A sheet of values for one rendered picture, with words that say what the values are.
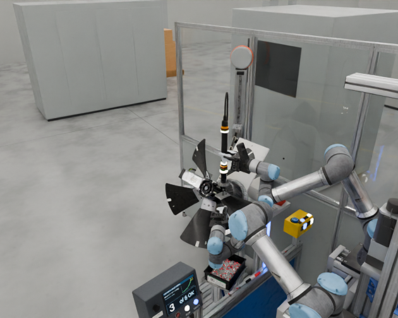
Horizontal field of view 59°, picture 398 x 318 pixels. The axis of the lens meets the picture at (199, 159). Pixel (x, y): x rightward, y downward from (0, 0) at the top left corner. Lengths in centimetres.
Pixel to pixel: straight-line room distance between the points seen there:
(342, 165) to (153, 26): 629
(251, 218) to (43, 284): 241
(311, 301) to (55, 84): 631
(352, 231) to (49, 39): 588
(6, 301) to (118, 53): 515
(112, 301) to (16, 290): 86
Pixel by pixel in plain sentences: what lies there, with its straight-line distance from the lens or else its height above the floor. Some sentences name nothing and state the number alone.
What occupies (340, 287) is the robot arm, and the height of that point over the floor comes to 127.
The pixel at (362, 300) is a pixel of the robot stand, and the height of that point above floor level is 107.
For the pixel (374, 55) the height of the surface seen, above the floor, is 199.
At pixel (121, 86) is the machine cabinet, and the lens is 750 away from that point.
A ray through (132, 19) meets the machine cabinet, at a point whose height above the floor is 172.
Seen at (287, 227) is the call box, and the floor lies 103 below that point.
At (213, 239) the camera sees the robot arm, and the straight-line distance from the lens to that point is 178.
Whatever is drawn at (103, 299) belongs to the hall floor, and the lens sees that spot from 324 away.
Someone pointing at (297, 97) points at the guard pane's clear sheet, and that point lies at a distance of 248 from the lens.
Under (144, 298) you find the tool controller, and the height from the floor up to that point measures 125.
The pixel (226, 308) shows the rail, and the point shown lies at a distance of 200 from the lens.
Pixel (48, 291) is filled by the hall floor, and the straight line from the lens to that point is 345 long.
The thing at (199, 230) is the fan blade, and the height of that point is 100.
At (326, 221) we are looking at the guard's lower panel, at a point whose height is 83.
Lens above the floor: 235
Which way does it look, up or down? 27 degrees down
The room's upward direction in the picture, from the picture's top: 1 degrees counter-clockwise
